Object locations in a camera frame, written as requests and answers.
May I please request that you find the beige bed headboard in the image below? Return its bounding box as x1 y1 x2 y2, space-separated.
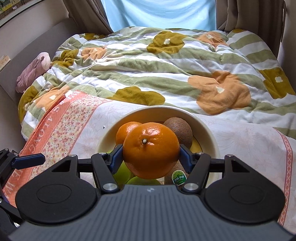
0 19 78 105

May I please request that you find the cream ceramic bowl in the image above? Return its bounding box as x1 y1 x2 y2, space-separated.
95 105 221 188

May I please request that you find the pink plush toy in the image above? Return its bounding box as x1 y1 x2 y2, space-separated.
16 52 52 93

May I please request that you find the white cloth with pink border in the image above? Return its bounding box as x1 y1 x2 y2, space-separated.
2 89 296 232

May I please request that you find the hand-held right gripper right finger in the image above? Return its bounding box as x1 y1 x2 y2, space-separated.
179 144 251 194

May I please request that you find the framed wall picture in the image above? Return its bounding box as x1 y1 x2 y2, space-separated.
0 0 44 26

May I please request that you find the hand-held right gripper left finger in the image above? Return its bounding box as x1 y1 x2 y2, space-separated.
51 144 124 194

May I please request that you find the medium orange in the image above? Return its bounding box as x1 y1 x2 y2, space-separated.
115 121 142 146

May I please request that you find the plain brown kiwi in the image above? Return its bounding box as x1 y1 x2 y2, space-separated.
163 117 193 149

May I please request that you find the light blue curtain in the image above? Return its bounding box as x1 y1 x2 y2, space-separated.
100 0 218 33

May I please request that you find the kiwi with green sticker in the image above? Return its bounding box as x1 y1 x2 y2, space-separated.
164 160 192 186

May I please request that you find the large orange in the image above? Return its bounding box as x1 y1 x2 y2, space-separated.
122 122 181 179

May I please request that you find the green apple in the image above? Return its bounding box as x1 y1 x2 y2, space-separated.
113 162 135 185
126 176 161 186

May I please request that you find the brown curtain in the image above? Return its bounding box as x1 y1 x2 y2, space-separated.
215 0 286 58
61 0 115 35

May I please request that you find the floral striped quilt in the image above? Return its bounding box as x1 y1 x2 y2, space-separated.
18 27 296 142

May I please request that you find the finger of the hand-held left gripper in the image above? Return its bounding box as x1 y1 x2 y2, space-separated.
0 149 46 186

